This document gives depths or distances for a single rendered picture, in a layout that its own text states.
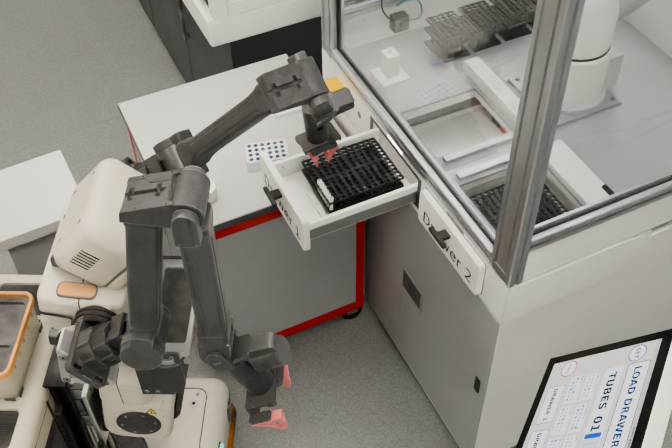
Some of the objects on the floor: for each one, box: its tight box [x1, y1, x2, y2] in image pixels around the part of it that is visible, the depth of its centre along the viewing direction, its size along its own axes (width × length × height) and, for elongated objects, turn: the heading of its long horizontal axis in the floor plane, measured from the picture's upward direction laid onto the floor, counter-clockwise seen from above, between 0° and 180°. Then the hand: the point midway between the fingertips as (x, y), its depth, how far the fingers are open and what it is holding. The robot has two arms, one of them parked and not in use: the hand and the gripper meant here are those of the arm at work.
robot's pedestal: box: [0, 150, 77, 275], centre depth 279 cm, size 30×30×76 cm
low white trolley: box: [118, 54, 365, 338], centre depth 295 cm, size 58×62×76 cm
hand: (321, 161), depth 228 cm, fingers open, 3 cm apart
